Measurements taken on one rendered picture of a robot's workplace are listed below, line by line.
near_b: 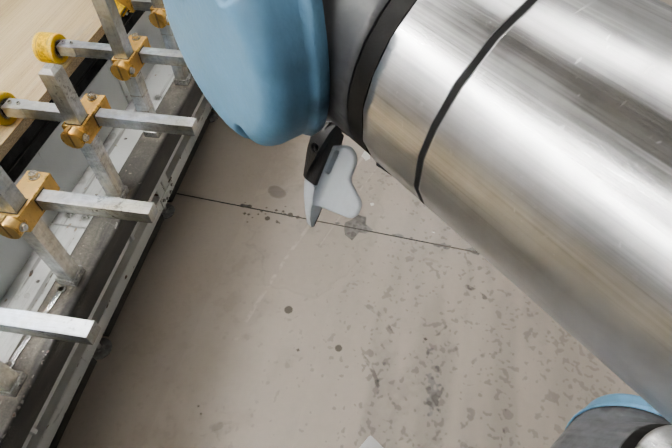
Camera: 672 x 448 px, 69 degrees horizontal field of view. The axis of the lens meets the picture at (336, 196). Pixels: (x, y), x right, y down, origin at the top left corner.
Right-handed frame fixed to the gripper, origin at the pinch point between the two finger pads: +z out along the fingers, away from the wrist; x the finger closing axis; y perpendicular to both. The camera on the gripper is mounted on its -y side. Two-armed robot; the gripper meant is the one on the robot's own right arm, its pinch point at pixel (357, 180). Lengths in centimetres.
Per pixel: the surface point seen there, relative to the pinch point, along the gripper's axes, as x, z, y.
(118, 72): 10, 37, -89
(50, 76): -7, 22, -76
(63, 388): -48, 115, -74
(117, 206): -13, 36, -49
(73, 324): -31, 36, -33
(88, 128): -5, 36, -75
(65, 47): 6, 36, -108
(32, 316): -34, 36, -39
